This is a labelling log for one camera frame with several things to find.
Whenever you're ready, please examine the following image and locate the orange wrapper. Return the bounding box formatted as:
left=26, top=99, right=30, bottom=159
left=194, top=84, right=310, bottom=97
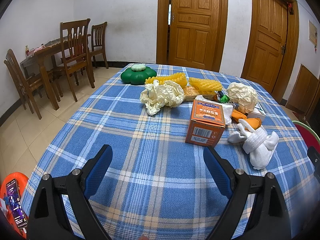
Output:
left=232, top=109, right=262, bottom=130

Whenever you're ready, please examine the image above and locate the yellow foam net sleeve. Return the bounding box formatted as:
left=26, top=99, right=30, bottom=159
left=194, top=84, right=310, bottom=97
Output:
left=145, top=72, right=188, bottom=88

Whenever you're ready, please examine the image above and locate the blue plaid tablecloth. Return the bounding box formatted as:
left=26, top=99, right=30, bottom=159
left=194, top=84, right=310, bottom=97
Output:
left=22, top=64, right=319, bottom=239

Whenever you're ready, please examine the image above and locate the orange cardboard box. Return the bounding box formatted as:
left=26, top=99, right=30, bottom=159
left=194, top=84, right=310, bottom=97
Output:
left=185, top=100, right=226, bottom=147

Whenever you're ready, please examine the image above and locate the red basin green rim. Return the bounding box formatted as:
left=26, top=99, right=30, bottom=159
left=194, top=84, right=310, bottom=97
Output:
left=292, top=120, right=320, bottom=153

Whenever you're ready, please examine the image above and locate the wooden chair left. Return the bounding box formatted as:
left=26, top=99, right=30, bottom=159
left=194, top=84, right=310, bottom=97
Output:
left=3, top=48, right=54, bottom=120

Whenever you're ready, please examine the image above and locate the small green black toy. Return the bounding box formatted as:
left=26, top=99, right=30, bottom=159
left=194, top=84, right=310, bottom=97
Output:
left=218, top=91, right=230, bottom=103

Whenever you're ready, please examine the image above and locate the wall electrical panel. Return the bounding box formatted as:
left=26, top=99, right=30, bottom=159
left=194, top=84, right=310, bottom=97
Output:
left=309, top=21, right=317, bottom=48

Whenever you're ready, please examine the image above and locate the cream paper ball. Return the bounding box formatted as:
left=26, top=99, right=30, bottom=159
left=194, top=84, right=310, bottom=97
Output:
left=227, top=82, right=258, bottom=113

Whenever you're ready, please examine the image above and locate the cream paper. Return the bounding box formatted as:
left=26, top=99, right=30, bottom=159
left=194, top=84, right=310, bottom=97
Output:
left=140, top=80, right=184, bottom=116

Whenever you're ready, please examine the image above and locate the wooden dining table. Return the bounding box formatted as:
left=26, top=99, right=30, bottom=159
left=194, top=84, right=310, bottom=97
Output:
left=20, top=34, right=95, bottom=110

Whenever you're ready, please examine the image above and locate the orange snack packet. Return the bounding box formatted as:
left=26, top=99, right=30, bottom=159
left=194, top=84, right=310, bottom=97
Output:
left=183, top=86, right=218, bottom=101

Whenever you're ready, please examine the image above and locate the wooden chair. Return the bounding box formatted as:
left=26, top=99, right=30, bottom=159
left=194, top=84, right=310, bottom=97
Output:
left=53, top=18, right=95, bottom=101
left=90, top=22, right=108, bottom=69
left=3, top=48, right=54, bottom=120

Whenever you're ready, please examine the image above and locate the right wooden door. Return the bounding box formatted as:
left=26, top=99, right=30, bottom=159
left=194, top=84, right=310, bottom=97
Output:
left=245, top=0, right=287, bottom=93

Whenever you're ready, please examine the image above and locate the green flower-shaped container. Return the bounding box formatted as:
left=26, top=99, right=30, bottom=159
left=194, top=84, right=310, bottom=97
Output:
left=120, top=63, right=157, bottom=85

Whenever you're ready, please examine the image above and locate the white teal medicine box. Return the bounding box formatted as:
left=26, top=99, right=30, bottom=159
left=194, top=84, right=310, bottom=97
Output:
left=247, top=102, right=266, bottom=121

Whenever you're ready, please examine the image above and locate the low wooden cabinet door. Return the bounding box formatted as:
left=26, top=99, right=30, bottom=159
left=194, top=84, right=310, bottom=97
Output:
left=286, top=64, right=319, bottom=114

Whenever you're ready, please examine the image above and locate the white sock bundle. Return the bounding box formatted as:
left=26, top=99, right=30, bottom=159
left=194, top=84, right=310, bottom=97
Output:
left=227, top=119, right=279, bottom=170

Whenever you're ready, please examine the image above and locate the wooden chair near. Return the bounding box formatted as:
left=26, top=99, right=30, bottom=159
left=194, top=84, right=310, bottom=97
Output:
left=53, top=18, right=95, bottom=101

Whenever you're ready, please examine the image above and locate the left wooden door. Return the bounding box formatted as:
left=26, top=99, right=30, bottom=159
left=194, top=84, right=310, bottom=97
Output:
left=168, top=0, right=220, bottom=70

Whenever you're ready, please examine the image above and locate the smartphone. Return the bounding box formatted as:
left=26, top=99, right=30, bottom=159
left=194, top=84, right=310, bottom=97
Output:
left=6, top=179, right=28, bottom=229

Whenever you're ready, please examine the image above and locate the wooden chair far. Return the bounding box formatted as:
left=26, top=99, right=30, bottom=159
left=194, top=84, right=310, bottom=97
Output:
left=90, top=22, right=108, bottom=69

